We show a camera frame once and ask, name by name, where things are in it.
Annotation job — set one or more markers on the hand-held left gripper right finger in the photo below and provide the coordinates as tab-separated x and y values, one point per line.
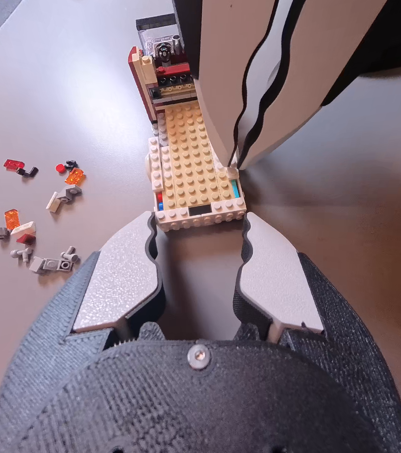
274	283

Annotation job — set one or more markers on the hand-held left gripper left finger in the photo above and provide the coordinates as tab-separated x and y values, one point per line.
115	283

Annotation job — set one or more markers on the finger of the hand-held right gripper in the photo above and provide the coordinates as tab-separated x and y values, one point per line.
310	88
221	70

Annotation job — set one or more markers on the toy brick truck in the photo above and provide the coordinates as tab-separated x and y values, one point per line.
186	159

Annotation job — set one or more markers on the black elbow brick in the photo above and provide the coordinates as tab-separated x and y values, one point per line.
27	172

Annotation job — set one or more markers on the light grey tap brick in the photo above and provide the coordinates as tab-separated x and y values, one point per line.
20	253
69	255

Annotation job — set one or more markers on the grey plate brick with hole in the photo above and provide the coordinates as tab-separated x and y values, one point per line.
57	265

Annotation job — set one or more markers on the dark red slope brick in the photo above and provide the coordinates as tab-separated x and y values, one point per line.
27	240

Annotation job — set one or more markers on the white flat tile brick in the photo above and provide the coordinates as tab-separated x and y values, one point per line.
52	202

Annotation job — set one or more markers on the white slope brick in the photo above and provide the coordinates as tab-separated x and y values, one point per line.
23	228

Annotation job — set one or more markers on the orange transparent plate brick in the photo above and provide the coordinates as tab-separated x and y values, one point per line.
12	219
75	176

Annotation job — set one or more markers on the black clip brick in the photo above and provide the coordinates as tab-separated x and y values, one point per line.
70	165

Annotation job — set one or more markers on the red round stud brick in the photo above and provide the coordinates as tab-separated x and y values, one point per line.
60	168

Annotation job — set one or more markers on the red transparent plate brick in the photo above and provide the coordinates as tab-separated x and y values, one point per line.
13	164

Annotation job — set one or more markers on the grey bracket brick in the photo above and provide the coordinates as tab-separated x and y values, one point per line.
69	194

